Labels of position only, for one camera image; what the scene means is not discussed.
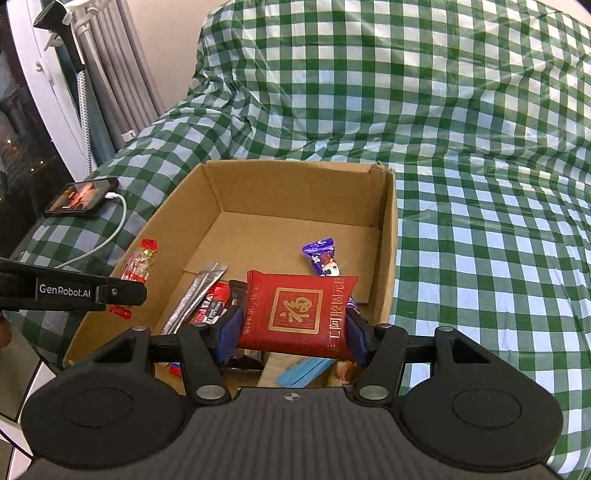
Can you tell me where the purple candy bar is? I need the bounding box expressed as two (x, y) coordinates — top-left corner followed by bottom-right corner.
(301, 238), (341, 277)

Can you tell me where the grey curtain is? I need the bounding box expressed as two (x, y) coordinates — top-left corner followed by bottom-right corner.
(66, 1), (164, 149)

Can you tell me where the small red orange candy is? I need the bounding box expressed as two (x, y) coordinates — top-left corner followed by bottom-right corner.
(109, 238), (158, 320)

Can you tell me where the red white oreo packet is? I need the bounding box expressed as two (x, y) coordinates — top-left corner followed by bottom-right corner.
(189, 282), (230, 325)

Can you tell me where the silver sachet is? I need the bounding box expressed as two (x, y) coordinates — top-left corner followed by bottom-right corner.
(160, 261), (228, 335)

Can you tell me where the brown cardboard box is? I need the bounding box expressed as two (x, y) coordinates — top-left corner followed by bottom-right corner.
(63, 159), (400, 398)

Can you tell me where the white braided pole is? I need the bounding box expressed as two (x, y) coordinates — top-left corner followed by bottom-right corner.
(76, 70), (93, 177)

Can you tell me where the white clip hanger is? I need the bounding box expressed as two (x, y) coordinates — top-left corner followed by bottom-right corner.
(33, 0), (110, 73)

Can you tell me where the red spicy strip packet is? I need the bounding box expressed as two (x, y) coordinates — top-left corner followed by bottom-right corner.
(168, 363), (182, 378)

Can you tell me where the white charging cable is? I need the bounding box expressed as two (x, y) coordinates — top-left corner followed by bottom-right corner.
(55, 191), (129, 270)

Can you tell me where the red square sachet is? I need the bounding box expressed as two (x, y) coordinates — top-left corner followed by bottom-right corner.
(238, 270), (358, 360)

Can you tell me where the light blue candy stick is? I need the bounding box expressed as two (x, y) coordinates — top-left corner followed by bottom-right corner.
(276, 357), (335, 388)

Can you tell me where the yellow cow snack packet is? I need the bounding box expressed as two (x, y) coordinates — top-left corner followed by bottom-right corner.
(327, 361), (359, 387)

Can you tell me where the beige nougat bar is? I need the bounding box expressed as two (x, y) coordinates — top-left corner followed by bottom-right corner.
(257, 353), (303, 388)

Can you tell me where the dark chocolate bar wrapper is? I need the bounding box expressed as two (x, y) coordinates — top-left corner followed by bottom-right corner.
(228, 280), (249, 311)

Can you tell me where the green checkered sofa cover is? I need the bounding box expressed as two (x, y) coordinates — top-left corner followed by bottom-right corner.
(16, 1), (590, 479)

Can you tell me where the black smartphone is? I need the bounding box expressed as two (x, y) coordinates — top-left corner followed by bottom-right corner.
(43, 177), (119, 218)

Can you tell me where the person hand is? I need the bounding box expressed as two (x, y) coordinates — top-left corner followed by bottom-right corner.
(0, 315), (12, 348)

